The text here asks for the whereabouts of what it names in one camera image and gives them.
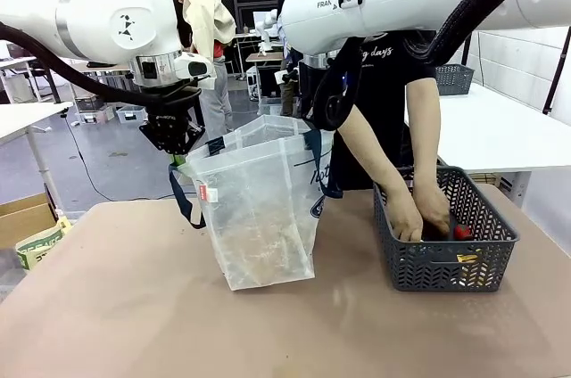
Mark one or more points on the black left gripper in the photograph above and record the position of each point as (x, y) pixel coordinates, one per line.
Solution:
(171, 117)

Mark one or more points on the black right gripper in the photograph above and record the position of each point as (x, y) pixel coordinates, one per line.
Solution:
(308, 92)

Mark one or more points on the grey plastic lattice basket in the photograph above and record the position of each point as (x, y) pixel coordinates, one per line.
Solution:
(437, 248)
(455, 79)

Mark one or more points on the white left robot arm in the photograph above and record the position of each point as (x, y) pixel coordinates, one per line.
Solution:
(111, 3)

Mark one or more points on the person's right forearm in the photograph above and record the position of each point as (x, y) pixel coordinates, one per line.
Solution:
(366, 146)

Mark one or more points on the person's left forearm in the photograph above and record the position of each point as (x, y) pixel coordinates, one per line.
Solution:
(424, 137)

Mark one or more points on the person's right hand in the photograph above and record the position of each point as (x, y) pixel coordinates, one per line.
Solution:
(406, 217)

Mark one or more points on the person's left hand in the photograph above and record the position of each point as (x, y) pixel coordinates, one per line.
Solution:
(432, 206)

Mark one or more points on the clear plastic storage bin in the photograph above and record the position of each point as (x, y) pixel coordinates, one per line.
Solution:
(270, 106)
(131, 115)

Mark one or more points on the small wooden background table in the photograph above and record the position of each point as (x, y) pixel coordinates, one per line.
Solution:
(267, 57)

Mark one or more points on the person in black t-shirt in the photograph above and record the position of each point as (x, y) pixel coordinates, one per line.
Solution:
(383, 84)

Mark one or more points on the small white background robot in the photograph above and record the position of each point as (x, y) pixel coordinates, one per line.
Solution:
(266, 23)

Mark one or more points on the dark storage crate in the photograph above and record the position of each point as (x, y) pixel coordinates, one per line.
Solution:
(89, 104)

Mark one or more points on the mannequin with cream jacket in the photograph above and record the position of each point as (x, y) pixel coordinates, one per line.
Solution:
(209, 17)

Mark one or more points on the small white side table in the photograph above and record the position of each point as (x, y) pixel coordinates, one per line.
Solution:
(22, 117)

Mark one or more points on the white sack green print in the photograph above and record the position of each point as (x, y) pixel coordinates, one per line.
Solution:
(40, 246)

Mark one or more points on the large brown cardboard box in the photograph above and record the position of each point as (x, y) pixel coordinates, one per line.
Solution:
(22, 222)

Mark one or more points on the large white side table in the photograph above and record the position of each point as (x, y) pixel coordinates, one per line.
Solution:
(490, 128)

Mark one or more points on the small brown cardboard box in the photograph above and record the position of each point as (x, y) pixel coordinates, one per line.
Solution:
(484, 179)

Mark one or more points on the red packet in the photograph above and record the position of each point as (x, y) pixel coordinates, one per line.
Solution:
(464, 232)

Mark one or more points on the yellow labelled packet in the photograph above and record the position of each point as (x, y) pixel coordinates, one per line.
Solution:
(468, 258)

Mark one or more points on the slanted black pole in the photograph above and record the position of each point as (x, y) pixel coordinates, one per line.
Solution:
(553, 84)

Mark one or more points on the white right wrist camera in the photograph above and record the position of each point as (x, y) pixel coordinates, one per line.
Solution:
(281, 77)

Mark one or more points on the black camera tripod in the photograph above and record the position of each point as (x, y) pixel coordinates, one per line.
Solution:
(466, 50)

